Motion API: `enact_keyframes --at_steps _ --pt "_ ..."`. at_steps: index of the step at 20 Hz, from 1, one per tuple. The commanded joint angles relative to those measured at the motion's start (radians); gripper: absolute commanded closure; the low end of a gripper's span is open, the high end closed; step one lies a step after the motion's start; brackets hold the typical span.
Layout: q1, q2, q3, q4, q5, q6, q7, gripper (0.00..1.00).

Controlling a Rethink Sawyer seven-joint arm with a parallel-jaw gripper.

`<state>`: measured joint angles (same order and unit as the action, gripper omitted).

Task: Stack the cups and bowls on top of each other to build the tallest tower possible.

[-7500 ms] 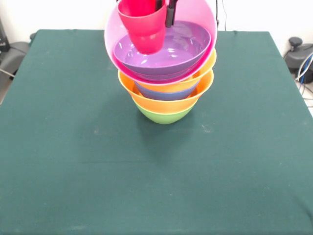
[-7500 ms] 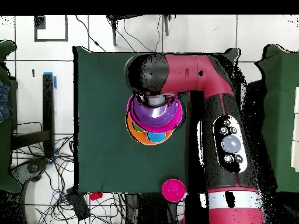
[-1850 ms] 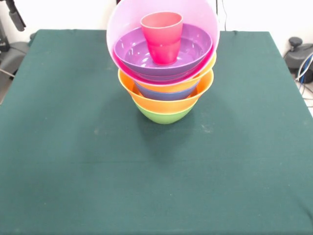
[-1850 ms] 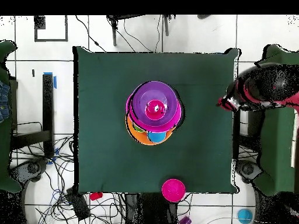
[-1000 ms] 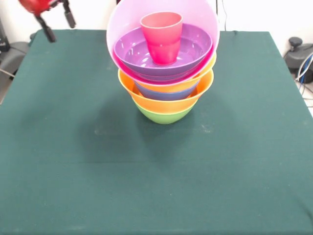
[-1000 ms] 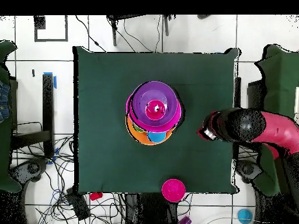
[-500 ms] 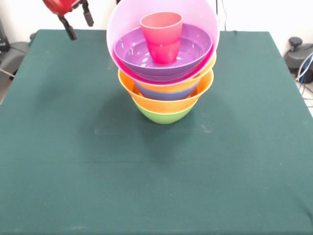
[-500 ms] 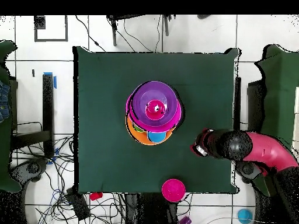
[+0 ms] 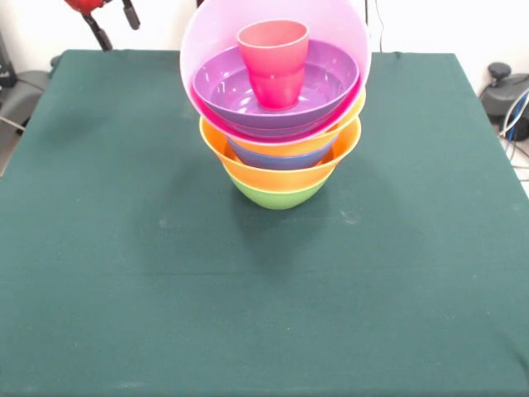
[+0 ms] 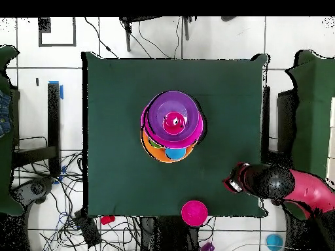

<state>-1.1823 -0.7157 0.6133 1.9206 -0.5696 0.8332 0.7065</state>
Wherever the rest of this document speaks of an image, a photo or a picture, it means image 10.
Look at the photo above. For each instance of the red bowl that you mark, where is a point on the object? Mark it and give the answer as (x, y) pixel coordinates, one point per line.
(194, 213)

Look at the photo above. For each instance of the blue cup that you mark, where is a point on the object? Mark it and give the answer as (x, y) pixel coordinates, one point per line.
(176, 153)
(274, 241)

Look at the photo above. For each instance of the pink bowl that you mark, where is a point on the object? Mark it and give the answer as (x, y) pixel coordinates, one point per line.
(172, 142)

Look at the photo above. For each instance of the red cup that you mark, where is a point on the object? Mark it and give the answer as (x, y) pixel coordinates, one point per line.
(172, 128)

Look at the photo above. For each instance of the orange bowl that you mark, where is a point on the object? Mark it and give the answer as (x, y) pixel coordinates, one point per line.
(154, 154)

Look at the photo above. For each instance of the green cup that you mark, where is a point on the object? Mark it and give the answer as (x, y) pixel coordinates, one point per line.
(155, 144)

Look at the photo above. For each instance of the purple bowl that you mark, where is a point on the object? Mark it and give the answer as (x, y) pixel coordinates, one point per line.
(157, 112)

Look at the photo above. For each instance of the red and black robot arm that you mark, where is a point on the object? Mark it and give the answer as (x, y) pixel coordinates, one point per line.
(274, 183)

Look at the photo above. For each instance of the purple cup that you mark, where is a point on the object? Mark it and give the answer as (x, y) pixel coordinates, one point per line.
(207, 247)

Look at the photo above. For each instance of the green cloth covered table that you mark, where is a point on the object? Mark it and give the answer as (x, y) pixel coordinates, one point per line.
(5, 170)
(314, 117)

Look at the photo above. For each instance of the dark green tablecloth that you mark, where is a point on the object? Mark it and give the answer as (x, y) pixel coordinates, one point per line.
(117, 170)

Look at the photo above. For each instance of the small red object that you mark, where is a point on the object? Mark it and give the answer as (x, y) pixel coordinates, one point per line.
(107, 220)

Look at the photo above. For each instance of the black power strip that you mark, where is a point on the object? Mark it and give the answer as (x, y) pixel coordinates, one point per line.
(89, 232)

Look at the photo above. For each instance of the person's foot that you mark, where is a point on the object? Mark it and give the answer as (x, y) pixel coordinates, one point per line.
(228, 18)

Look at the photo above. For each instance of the blue tape strip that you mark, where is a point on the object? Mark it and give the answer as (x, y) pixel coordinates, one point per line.
(61, 92)

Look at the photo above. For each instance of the black chair base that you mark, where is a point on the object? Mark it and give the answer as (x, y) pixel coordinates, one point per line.
(36, 188)

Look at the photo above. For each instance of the small black tape strip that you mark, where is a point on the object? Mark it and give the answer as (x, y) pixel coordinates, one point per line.
(37, 81)

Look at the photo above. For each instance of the person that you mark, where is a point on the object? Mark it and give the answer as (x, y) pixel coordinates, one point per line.
(4, 112)

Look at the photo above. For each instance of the black table frame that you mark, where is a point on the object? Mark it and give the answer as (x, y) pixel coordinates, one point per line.
(266, 125)
(53, 117)

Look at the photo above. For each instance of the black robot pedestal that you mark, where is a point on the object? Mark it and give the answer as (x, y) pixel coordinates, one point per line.
(170, 235)

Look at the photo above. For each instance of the black square frame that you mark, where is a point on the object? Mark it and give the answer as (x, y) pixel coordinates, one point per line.
(44, 24)

